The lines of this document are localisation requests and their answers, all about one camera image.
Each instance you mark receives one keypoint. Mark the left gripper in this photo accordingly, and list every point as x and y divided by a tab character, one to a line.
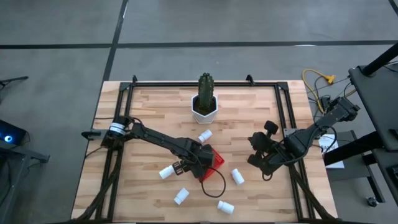
202	160

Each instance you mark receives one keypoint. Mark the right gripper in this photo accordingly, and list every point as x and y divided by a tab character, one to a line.
275	152

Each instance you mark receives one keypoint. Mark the red plastic basket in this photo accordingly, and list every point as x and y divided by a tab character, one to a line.
218	160

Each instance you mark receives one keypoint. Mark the white pill bottle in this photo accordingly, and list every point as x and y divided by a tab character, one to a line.
225	207
181	196
237	176
205	136
166	172

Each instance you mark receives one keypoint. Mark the cactus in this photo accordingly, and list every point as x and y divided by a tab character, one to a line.
206	90

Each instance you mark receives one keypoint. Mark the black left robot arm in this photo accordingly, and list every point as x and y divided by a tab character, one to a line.
155	140

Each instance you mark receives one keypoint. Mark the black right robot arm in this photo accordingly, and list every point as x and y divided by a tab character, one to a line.
311	133

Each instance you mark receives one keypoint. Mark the white paper sheet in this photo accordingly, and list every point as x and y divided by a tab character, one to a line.
334	164

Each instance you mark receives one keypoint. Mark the black power strip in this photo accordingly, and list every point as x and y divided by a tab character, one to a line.
325	101

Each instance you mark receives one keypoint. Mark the black caster wheel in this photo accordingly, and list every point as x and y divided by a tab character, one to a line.
372	201

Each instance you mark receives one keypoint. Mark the black side table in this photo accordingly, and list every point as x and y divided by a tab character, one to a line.
379	99

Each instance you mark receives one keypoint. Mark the black diagonal pole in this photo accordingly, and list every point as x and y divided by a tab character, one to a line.
381	60

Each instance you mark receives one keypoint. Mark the grey metal stand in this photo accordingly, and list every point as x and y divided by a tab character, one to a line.
21	152

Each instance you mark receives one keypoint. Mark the black computer with blue light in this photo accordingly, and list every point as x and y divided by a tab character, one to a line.
15	132

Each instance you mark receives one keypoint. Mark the black tripod leg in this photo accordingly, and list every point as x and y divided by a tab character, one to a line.
15	80

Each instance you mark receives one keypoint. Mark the black aluminium rig frame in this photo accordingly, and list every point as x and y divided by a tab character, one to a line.
171	84

